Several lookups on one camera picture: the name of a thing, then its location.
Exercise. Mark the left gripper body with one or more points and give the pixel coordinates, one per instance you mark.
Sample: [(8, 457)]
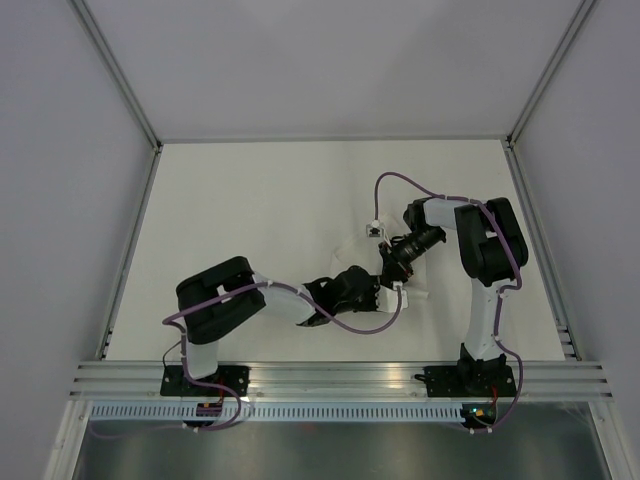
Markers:
[(365, 303)]

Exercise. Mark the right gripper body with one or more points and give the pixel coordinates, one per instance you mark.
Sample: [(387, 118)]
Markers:
[(400, 256)]

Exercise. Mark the white cloth napkin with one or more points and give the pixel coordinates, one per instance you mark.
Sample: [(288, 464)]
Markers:
[(361, 250)]

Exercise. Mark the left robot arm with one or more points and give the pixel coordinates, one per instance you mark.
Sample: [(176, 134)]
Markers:
[(218, 300)]

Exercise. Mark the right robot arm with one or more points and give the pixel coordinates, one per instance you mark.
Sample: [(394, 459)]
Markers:
[(492, 251)]

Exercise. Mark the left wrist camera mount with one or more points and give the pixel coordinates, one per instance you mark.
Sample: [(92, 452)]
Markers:
[(392, 299)]

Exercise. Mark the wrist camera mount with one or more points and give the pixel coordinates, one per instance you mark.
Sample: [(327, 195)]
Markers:
[(392, 299), (375, 230)]

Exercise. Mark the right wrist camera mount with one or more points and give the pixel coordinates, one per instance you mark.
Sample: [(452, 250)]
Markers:
[(375, 230)]

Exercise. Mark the back aluminium frame rail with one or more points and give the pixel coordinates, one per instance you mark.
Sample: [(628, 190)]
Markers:
[(335, 138)]

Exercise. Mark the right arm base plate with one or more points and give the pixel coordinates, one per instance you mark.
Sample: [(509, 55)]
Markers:
[(469, 378)]

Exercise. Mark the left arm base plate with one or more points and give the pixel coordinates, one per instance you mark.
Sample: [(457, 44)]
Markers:
[(226, 379)]

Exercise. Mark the white slotted cable duct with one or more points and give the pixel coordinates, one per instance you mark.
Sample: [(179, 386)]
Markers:
[(323, 412)]

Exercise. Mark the left side aluminium rail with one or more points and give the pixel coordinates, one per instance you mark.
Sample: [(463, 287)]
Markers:
[(122, 272)]

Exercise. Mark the front aluminium rail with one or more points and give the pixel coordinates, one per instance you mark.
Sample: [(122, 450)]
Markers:
[(543, 381)]

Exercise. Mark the right aluminium frame post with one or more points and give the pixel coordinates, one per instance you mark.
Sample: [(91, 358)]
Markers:
[(571, 33)]

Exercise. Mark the aluminium frame post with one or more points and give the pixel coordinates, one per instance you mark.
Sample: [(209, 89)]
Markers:
[(571, 33), (100, 43)]

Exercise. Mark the left aluminium frame post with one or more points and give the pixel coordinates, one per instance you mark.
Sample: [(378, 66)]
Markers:
[(100, 43)]

